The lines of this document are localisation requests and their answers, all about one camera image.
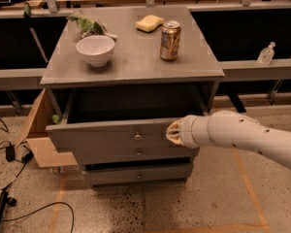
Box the black floor cable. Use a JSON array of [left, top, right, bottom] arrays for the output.
[[0, 108, 76, 233]]

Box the grey wooden drawer cabinet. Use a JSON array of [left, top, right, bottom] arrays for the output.
[[41, 6, 224, 186]]

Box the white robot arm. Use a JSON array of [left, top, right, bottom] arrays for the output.
[[166, 111, 291, 170]]

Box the grey drawer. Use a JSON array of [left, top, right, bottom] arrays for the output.
[[45, 90, 185, 153], [83, 163, 193, 186], [73, 146, 199, 165]]

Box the black power adapter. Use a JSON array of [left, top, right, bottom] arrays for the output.
[[6, 146, 16, 162]]

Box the cardboard box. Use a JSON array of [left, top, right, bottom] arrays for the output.
[[16, 89, 77, 168]]

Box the green chip bag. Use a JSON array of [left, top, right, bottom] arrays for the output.
[[67, 14, 117, 41]]

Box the grey metal rail frame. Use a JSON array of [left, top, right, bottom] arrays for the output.
[[0, 0, 291, 115]]

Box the grey bottom drawer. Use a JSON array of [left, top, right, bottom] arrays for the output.
[[83, 163, 193, 186]]

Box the yellow sponge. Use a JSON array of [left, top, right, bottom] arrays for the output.
[[135, 15, 164, 33]]

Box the clear sanitizer bottle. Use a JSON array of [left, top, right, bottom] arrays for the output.
[[257, 42, 275, 65]]

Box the white ceramic bowl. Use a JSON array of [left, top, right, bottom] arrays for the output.
[[76, 35, 115, 67]]

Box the grey top drawer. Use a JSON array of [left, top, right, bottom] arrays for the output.
[[45, 90, 185, 153]]

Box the gold soda can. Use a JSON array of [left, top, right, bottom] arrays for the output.
[[160, 20, 181, 61]]

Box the grey middle drawer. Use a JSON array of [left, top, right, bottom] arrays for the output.
[[73, 146, 199, 165]]

